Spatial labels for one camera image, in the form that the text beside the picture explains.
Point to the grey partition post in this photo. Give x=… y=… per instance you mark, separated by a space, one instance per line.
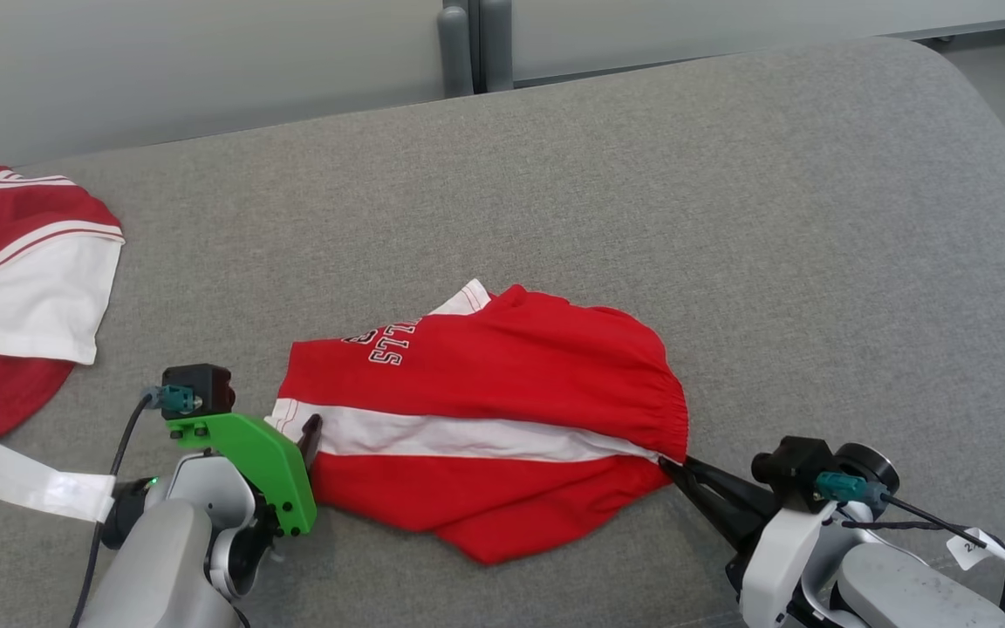
x=454 y=48
x=495 y=44

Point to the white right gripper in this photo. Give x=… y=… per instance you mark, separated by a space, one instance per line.
x=773 y=567

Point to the red shorts with white stripe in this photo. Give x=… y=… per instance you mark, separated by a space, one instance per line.
x=511 y=375

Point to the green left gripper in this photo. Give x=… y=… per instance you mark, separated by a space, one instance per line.
x=271 y=462

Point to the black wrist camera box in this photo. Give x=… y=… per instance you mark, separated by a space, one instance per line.
x=795 y=471
x=201 y=384

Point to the red and white jersey shirt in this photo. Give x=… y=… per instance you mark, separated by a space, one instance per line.
x=14 y=296

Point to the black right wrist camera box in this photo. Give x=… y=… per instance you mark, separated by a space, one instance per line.
x=795 y=471

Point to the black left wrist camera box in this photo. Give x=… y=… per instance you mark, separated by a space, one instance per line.
x=201 y=384

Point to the grey fabric sofa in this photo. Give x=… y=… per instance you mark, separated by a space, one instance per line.
x=642 y=192

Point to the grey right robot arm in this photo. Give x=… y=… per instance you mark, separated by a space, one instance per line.
x=904 y=593

